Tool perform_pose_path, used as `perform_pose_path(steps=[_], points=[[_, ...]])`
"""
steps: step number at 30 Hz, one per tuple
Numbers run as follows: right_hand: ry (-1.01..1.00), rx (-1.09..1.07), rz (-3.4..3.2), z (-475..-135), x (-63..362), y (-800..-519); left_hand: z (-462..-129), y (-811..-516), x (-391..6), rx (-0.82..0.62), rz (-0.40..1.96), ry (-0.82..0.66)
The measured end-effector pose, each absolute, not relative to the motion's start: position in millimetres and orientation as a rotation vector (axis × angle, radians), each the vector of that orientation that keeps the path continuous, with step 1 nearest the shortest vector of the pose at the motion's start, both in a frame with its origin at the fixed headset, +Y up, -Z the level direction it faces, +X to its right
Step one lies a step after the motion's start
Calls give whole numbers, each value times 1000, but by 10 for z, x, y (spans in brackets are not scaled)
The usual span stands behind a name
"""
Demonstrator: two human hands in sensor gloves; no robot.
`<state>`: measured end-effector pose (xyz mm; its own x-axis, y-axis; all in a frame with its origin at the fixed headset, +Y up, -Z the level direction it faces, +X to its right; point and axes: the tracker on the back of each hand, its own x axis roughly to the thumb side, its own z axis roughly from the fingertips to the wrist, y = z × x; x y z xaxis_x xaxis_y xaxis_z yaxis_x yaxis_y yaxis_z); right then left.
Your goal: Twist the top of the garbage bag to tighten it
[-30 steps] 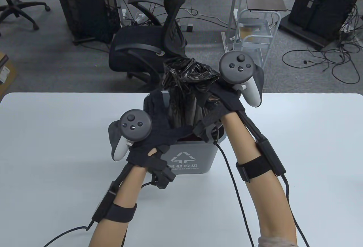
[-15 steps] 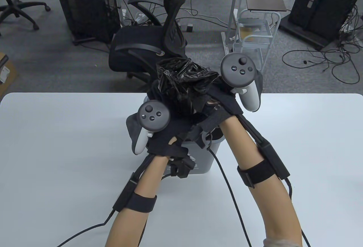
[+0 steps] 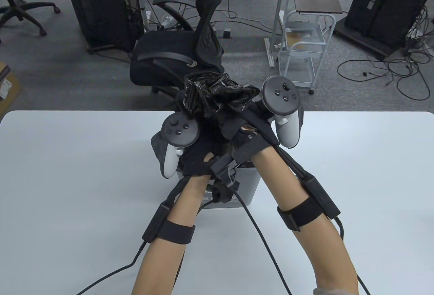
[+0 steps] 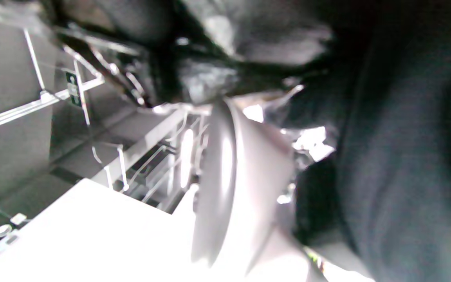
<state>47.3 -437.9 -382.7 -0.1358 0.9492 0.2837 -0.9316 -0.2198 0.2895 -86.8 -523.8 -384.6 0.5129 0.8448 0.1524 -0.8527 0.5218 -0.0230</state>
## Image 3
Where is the person's right hand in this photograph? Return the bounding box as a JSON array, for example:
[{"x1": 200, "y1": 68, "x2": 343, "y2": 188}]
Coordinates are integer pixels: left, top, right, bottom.
[{"x1": 217, "y1": 100, "x2": 281, "y2": 165}]

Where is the person's left hand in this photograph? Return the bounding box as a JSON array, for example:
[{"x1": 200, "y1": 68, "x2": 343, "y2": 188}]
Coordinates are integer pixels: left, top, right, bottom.
[{"x1": 150, "y1": 131, "x2": 218, "y2": 177}]

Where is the black plastic bin bag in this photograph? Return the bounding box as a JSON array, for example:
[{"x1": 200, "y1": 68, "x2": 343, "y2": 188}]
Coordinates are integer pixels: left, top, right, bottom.
[{"x1": 174, "y1": 71, "x2": 261, "y2": 119}]

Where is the black left forearm sensor box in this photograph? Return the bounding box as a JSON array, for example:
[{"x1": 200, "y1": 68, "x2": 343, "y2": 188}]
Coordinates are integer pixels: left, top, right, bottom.
[{"x1": 141, "y1": 199, "x2": 176, "y2": 243}]

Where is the person's left forearm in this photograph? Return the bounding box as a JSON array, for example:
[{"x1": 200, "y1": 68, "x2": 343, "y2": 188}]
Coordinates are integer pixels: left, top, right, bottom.
[{"x1": 131, "y1": 174, "x2": 212, "y2": 295}]

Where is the black right forearm sensor box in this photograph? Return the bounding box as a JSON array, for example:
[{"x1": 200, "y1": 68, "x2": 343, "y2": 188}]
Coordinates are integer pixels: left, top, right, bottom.
[{"x1": 300, "y1": 172, "x2": 341, "y2": 220}]

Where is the person's right forearm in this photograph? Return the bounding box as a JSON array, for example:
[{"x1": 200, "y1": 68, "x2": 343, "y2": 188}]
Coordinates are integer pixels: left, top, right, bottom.
[{"x1": 252, "y1": 144, "x2": 360, "y2": 295}]

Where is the grey white left glove controller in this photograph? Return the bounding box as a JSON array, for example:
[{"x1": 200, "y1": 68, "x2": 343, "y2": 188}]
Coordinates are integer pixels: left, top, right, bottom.
[{"x1": 160, "y1": 112, "x2": 200, "y2": 179}]

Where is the grey white glove controller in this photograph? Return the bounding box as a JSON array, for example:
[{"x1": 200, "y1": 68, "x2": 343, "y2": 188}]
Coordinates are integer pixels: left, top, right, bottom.
[
  {"x1": 160, "y1": 112, "x2": 200, "y2": 179},
  {"x1": 261, "y1": 76, "x2": 303, "y2": 149}
]

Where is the small white waste bin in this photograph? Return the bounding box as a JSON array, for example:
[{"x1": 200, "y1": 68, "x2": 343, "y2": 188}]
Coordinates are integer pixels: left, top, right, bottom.
[{"x1": 175, "y1": 166, "x2": 262, "y2": 208}]

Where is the grey white right glove controller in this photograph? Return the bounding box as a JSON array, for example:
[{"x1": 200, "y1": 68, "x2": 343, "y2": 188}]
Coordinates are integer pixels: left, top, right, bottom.
[{"x1": 261, "y1": 76, "x2": 303, "y2": 149}]

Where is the black mesh office chair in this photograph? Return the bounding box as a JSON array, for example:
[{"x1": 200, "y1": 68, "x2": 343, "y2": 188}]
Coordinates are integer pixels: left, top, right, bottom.
[{"x1": 130, "y1": 0, "x2": 227, "y2": 96}]

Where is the white metal trolley cart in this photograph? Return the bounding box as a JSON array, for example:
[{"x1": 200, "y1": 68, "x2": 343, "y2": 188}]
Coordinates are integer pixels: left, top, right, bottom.
[{"x1": 264, "y1": 10, "x2": 337, "y2": 94}]

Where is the black computer tower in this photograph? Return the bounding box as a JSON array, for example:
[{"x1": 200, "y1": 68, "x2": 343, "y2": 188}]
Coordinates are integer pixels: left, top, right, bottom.
[{"x1": 64, "y1": 0, "x2": 144, "y2": 54}]

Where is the cardboard box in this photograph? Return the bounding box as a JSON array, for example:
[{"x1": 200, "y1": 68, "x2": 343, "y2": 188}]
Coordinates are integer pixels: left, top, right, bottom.
[{"x1": 0, "y1": 62, "x2": 21, "y2": 117}]

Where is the white sleeve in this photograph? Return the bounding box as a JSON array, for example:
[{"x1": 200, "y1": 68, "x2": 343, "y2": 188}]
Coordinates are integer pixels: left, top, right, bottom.
[{"x1": 311, "y1": 286, "x2": 359, "y2": 295}]

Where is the large black computer cabinet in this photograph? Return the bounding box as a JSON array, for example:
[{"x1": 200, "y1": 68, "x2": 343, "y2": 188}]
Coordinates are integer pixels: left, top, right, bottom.
[{"x1": 334, "y1": 0, "x2": 431, "y2": 61}]

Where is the black swivel chair with castors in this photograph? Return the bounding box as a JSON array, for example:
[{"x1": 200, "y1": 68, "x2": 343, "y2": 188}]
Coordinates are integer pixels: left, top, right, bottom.
[{"x1": 0, "y1": 0, "x2": 61, "y2": 43}]

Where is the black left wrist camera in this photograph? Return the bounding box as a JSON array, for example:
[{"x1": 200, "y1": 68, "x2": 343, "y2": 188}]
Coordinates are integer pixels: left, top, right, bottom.
[{"x1": 208, "y1": 154, "x2": 242, "y2": 205}]

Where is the black left forearm strap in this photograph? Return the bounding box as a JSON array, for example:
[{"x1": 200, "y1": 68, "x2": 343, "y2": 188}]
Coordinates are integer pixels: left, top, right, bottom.
[{"x1": 157, "y1": 219, "x2": 196, "y2": 245}]

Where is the black forearm strap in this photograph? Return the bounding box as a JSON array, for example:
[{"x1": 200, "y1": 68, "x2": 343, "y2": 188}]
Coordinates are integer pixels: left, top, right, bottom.
[
  {"x1": 277, "y1": 194, "x2": 329, "y2": 233},
  {"x1": 157, "y1": 219, "x2": 196, "y2": 245}
]

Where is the black right forearm strap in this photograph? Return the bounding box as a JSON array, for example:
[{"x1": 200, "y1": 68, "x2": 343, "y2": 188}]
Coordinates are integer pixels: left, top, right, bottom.
[{"x1": 277, "y1": 194, "x2": 329, "y2": 233}]

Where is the black braided wrist camera cable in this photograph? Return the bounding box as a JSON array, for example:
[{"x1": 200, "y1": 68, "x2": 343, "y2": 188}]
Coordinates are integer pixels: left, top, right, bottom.
[{"x1": 234, "y1": 190, "x2": 293, "y2": 295}]

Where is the black left sensor box cable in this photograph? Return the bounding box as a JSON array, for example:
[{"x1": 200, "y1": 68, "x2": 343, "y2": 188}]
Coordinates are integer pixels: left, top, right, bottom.
[{"x1": 75, "y1": 240, "x2": 150, "y2": 295}]

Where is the black sensor box cable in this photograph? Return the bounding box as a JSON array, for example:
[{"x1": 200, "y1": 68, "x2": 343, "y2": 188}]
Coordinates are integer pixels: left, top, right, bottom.
[
  {"x1": 75, "y1": 240, "x2": 150, "y2": 295},
  {"x1": 334, "y1": 216, "x2": 372, "y2": 295}
]

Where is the tangle of black floor cables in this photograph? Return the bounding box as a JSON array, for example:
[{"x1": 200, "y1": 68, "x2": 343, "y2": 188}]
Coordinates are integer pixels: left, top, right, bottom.
[{"x1": 337, "y1": 5, "x2": 434, "y2": 101}]

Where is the black right sensor box cable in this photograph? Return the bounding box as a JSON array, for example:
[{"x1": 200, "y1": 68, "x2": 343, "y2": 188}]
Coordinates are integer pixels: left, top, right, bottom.
[{"x1": 334, "y1": 216, "x2": 372, "y2": 295}]

